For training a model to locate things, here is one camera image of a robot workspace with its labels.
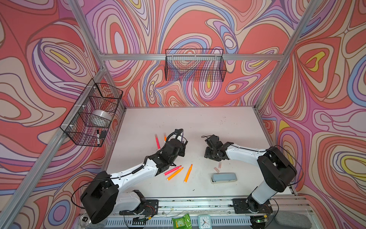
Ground pink highlighter pen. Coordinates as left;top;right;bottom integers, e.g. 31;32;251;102
154;134;161;150
164;166;182;176

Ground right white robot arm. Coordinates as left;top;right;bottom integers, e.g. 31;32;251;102
203;135;297;212

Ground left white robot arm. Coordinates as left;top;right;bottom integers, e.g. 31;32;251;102
80;137;188;224

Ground grey pencil case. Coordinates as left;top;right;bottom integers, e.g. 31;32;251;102
211;173;237;184

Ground small white clock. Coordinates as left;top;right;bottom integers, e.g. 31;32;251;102
198;215;212;229

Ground green snack packet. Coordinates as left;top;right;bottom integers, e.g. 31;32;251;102
172;214;192;229

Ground silver tape roll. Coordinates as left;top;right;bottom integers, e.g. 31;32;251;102
90;110;112;128

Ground black marker in basket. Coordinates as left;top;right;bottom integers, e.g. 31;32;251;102
96;129;100;146

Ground silver drink can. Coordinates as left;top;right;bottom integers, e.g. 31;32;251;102
79;216;90;228

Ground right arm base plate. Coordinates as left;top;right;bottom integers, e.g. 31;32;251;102
231;198;273;215

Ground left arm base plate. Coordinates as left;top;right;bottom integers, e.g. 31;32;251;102
119;199;159;218

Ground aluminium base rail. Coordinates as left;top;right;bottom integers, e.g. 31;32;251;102
75;197;315;229

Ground back black wire basket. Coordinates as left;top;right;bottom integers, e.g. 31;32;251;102
165;48;227;82

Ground black wire basket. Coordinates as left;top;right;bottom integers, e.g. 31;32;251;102
60;80;123;147
165;48;227;82

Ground left black wire basket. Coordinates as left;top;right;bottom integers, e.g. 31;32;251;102
60;80;123;147

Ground aluminium frame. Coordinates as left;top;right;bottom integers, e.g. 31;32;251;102
0;0;324;224

